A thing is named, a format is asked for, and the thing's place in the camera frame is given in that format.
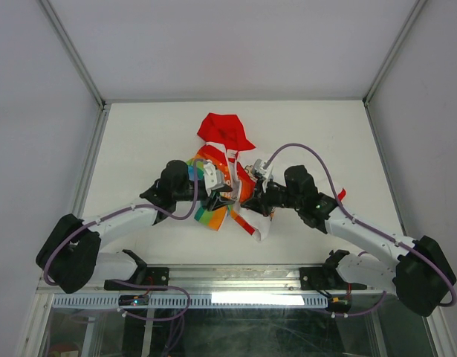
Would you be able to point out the aluminium mounting rail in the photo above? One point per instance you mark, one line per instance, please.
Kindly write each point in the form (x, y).
(193, 278)

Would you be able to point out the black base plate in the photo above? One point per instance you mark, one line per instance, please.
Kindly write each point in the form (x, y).
(327, 279)
(140, 280)

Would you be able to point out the small black connector box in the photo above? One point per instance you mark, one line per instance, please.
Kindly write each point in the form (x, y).
(339, 305)

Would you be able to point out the white slotted cable duct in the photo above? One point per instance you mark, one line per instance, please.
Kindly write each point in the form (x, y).
(197, 301)

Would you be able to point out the white red rainbow kids jacket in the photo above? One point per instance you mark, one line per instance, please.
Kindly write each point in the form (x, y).
(228, 148)

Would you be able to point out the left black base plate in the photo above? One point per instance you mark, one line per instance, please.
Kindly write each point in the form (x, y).
(140, 280)

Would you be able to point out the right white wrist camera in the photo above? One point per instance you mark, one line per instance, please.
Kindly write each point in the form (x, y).
(262, 170)

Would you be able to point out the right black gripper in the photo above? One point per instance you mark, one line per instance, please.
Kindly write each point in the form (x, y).
(257, 204)

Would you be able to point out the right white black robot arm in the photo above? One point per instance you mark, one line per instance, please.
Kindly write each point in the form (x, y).
(415, 271)

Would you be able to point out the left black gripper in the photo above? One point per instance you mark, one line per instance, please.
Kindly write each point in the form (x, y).
(213, 202)

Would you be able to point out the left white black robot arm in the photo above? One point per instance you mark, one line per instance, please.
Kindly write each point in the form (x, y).
(74, 254)

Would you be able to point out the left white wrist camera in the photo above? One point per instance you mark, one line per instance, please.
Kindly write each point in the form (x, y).
(214, 180)

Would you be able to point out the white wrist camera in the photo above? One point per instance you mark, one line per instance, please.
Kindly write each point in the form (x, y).
(262, 170)
(214, 180)

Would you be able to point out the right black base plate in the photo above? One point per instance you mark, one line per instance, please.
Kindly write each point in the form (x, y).
(327, 279)

